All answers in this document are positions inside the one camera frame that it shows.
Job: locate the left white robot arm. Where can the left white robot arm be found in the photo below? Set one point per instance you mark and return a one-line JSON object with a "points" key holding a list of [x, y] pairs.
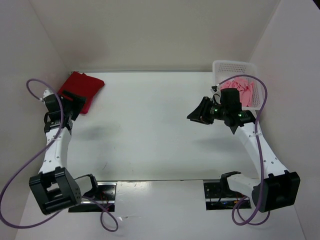
{"points": [[53, 187]]}

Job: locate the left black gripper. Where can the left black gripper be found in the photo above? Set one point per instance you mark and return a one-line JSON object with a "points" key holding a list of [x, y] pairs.
{"points": [[77, 102]]}

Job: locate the magenta t shirt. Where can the magenta t shirt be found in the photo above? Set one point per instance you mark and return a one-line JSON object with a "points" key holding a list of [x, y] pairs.
{"points": [[86, 106]]}

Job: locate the dark red t shirt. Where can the dark red t shirt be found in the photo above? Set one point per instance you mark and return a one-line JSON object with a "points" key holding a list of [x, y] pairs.
{"points": [[82, 85]]}

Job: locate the white plastic basket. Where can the white plastic basket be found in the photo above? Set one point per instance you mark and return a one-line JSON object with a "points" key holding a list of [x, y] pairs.
{"points": [[233, 74]]}

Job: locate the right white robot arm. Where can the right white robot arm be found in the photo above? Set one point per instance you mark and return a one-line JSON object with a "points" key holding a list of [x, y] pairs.
{"points": [[276, 187]]}

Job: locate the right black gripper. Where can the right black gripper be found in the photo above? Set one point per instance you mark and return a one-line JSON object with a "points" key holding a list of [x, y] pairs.
{"points": [[200, 113]]}

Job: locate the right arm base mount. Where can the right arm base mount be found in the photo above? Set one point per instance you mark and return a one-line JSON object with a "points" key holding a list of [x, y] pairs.
{"points": [[218, 199]]}

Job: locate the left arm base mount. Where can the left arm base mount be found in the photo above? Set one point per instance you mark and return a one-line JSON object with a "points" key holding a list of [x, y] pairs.
{"points": [[105, 195]]}

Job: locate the light pink t shirt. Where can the light pink t shirt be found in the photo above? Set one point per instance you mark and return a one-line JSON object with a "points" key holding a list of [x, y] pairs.
{"points": [[245, 88]]}

